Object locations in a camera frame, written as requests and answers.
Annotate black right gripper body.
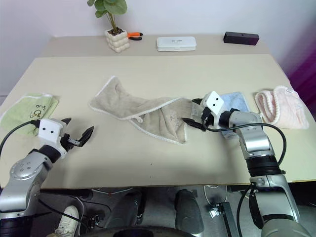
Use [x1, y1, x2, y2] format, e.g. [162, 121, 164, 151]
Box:
[200, 107, 216, 131]

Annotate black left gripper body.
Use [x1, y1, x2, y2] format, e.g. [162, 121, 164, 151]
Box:
[59, 134, 82, 152]

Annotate beige towel with white trim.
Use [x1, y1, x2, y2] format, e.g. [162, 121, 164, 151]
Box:
[87, 76, 198, 145]

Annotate blue folded towel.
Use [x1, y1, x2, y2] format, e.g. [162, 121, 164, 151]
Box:
[192, 91, 250, 139]

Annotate green folded towel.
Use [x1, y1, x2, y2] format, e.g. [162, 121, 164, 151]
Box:
[0, 92, 60, 137]

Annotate pink folded towel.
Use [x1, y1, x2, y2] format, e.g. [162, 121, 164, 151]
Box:
[254, 85, 310, 130]

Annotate white rectangular case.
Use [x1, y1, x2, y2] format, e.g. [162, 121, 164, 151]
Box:
[156, 36, 198, 52]

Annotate black rectangular box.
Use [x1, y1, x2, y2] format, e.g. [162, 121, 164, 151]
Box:
[223, 31, 260, 46]

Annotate white sneaker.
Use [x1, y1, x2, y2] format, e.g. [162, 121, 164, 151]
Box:
[53, 205, 80, 237]

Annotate dark rounded robot leg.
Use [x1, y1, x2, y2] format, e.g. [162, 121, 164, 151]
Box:
[174, 189, 204, 231]
[108, 189, 147, 229]

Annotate green plant in white pot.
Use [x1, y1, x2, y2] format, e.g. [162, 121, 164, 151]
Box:
[86, 0, 131, 54]

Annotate black metal bar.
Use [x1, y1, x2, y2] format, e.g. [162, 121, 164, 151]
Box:
[216, 201, 239, 237]

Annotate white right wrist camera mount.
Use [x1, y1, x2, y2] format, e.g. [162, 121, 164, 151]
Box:
[201, 90, 226, 129]

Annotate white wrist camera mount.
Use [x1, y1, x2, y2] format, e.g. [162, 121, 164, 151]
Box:
[201, 90, 226, 129]
[37, 118, 68, 159]

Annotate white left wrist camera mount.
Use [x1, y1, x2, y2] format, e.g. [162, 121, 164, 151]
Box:
[37, 118, 68, 159]

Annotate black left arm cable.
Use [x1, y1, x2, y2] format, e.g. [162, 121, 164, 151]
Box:
[0, 119, 41, 155]

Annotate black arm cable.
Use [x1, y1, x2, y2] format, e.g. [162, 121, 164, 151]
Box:
[202, 122, 288, 173]
[0, 119, 41, 155]

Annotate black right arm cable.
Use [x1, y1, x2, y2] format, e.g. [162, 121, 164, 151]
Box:
[202, 122, 288, 173]

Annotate white floor cable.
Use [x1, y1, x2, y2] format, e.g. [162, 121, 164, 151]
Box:
[202, 184, 230, 208]

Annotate orange handled pliers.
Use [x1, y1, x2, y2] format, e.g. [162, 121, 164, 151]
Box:
[127, 31, 144, 41]

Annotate black right elbow cable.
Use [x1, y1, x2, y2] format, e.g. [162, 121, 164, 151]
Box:
[236, 182, 264, 229]

